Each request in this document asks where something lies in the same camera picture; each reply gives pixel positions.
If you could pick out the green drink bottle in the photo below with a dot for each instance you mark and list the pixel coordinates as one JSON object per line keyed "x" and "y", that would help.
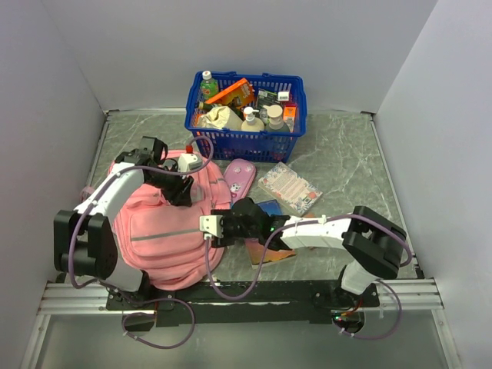
{"x": 209, "y": 86}

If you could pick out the orange white small carton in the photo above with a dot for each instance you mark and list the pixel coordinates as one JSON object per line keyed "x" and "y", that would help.
{"x": 289, "y": 115}

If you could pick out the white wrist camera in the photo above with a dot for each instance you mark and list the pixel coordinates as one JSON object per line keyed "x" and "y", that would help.
{"x": 211, "y": 225}
{"x": 188, "y": 162}

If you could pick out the grey bottle beige cap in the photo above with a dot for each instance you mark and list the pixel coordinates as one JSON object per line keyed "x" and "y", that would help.
{"x": 276, "y": 122}

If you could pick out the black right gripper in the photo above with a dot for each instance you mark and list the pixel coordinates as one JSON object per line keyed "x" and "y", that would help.
{"x": 227, "y": 241}

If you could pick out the blue sunset cover book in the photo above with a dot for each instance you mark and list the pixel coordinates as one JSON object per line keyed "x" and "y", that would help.
{"x": 255, "y": 250}

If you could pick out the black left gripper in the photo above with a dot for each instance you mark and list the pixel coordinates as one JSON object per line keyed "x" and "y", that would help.
{"x": 180, "y": 194}

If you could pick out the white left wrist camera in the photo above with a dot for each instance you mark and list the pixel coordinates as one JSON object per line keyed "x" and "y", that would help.
{"x": 188, "y": 162}

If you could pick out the cream pump lotion bottle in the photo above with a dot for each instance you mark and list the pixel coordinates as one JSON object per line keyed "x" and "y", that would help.
{"x": 251, "y": 122}

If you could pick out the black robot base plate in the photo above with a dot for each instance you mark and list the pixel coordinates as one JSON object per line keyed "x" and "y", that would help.
{"x": 313, "y": 301}

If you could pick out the dark green packet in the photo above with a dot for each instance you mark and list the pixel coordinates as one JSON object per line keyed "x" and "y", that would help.
{"x": 266, "y": 98}

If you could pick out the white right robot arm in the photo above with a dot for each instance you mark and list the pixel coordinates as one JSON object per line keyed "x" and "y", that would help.
{"x": 378, "y": 246}

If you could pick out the beige crumpled paper bag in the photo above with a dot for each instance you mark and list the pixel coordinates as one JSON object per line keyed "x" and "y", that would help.
{"x": 220, "y": 118}

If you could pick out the pink student backpack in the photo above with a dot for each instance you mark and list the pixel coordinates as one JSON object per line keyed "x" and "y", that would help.
{"x": 165, "y": 240}

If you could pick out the orange cardboard box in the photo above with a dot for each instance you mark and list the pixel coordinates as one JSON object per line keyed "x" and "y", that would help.
{"x": 240, "y": 94}

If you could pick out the pink cat pencil case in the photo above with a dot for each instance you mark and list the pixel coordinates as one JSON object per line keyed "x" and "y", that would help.
{"x": 239, "y": 176}

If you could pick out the blue plastic shopping basket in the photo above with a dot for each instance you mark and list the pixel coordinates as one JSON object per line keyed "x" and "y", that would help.
{"x": 252, "y": 146}

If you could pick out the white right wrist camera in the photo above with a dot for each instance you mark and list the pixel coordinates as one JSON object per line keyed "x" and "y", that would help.
{"x": 211, "y": 225}

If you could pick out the aluminium frame rail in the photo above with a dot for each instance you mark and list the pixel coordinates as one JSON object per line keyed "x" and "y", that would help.
{"x": 408, "y": 294}

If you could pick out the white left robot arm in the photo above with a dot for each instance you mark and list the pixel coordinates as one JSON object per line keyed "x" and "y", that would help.
{"x": 84, "y": 241}

